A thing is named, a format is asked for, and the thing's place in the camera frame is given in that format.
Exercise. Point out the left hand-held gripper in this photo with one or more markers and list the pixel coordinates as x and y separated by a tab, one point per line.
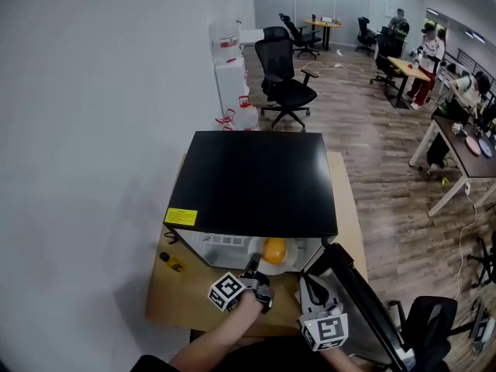
226	291

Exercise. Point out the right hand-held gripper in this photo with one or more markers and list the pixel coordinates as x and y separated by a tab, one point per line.
327	329

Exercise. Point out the orange fruit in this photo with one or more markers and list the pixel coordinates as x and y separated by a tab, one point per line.
274	251

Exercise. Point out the white round plate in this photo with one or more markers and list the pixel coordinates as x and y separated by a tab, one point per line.
291	254

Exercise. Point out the black mini fridge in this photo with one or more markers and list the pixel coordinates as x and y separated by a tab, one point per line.
252	180

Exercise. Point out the person's right forearm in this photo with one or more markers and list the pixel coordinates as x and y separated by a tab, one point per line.
341	360

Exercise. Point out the person's left forearm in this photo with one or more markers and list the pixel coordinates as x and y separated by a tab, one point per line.
217	339

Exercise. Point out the person's black clothing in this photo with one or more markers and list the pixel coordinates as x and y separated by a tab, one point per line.
271	357

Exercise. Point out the light wooden table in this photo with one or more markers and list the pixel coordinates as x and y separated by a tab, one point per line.
182	297

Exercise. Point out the small yellow bottle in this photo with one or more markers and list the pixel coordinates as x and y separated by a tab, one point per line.
174	262

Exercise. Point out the black office chair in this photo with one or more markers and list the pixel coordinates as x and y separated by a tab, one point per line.
283	87
430	324
387	62
364	35
300	37

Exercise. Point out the clear water jug red cap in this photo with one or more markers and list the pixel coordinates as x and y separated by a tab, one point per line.
225	121
246	116

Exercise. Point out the white water dispenser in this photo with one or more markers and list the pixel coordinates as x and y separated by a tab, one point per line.
230	80

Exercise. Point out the dark-topped white-legged desk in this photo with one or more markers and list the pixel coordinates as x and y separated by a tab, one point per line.
470	165

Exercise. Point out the pink plate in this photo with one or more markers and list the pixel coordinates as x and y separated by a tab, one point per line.
472	145

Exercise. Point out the blue plate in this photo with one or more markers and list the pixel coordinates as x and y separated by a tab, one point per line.
486	147

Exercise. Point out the yellow-topped desk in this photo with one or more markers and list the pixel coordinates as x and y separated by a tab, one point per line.
407	68

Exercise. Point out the yellow round-edged table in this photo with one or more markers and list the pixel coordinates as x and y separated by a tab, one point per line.
321	23

